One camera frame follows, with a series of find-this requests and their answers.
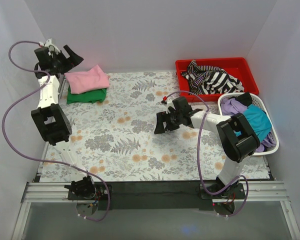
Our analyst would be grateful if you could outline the pink t-shirt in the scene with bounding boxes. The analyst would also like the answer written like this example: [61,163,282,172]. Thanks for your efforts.
[64,65,110,94]

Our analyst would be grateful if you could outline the green t-shirt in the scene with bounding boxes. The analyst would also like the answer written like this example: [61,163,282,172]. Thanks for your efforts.
[66,86,107,105]

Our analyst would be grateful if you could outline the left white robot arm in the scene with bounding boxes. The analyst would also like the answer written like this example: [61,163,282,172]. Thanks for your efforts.
[31,41,97,200]

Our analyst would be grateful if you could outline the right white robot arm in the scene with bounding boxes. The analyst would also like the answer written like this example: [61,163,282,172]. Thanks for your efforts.
[154,97,260,199]

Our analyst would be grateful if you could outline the black white striped shirt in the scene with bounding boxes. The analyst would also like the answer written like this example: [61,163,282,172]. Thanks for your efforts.
[181,60,245,95]

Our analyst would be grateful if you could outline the lavender t-shirt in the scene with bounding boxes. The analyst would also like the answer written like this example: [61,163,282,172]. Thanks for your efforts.
[220,98,248,116]

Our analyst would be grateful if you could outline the floral table mat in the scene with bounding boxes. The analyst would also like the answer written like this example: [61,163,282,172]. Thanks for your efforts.
[36,71,271,182]

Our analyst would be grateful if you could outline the black garment in basket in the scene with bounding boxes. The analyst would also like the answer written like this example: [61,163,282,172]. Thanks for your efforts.
[235,92,253,107]

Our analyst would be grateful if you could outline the white laundry basket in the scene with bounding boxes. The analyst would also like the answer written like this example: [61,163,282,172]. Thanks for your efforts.
[217,92,279,156]

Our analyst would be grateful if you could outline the teal t-shirt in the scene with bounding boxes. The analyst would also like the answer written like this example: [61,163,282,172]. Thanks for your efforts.
[243,104,272,143]

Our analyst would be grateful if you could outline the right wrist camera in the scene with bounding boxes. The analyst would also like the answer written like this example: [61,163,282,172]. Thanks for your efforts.
[161,96,176,115]

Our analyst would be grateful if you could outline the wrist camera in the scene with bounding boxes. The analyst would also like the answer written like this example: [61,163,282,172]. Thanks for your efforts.
[39,38,61,56]
[161,96,176,115]

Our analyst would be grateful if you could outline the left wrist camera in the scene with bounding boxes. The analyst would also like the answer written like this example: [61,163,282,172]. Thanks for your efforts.
[39,38,61,56]

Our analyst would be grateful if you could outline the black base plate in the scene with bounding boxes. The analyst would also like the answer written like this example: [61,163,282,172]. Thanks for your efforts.
[64,180,246,213]

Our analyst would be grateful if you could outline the aluminium frame rail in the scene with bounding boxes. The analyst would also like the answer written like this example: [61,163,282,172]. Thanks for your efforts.
[12,179,300,240]

